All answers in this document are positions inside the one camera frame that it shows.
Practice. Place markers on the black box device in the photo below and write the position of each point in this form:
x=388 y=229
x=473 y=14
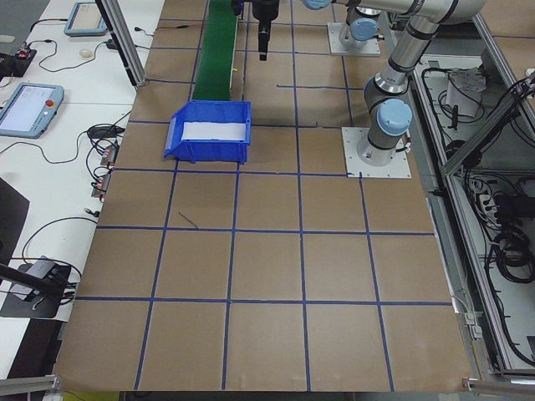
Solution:
x=514 y=206

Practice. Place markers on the gray metal bracket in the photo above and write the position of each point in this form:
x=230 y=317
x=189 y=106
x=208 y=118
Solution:
x=468 y=317

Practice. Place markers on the light blue teach pendant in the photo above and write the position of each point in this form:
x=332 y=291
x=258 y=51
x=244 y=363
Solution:
x=29 y=110
x=85 y=18

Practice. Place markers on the small gray device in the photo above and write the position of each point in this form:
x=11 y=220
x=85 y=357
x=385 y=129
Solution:
x=44 y=268

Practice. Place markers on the black power adapter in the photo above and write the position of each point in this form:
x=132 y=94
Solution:
x=112 y=44
x=104 y=132

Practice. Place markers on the aluminium table corner rail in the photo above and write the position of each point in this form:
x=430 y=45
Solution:
x=497 y=388
x=29 y=386

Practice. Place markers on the green belt conveyor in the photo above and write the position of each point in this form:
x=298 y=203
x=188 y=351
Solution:
x=215 y=54

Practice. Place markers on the white power strip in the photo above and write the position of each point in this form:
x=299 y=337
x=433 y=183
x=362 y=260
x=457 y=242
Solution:
x=480 y=196

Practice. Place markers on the white box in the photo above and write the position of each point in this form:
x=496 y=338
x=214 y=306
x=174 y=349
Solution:
x=460 y=96

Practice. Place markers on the white side desk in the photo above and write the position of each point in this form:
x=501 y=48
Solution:
x=54 y=188

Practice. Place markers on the blue plastic storage bin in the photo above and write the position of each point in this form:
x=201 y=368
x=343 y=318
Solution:
x=209 y=150

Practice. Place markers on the black stand base plate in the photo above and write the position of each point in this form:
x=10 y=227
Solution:
x=29 y=307

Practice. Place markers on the white round tape roll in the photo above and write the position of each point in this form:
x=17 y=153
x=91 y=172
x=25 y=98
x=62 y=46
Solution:
x=85 y=53

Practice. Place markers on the aluminium profile post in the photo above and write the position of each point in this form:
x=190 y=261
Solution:
x=125 y=46

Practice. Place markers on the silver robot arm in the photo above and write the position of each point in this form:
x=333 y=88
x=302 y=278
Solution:
x=363 y=28
x=411 y=46

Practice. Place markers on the small driver circuit board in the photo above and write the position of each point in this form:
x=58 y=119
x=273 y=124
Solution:
x=101 y=186
x=109 y=155

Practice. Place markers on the black device with red board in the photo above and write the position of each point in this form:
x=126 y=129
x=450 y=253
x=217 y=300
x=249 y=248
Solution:
x=23 y=62

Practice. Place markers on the black monitor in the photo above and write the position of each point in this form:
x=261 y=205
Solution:
x=10 y=217

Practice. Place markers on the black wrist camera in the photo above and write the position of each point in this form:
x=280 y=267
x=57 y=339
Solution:
x=238 y=7

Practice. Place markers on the white square base plate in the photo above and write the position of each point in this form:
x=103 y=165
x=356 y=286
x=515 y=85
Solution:
x=351 y=167
x=334 y=46

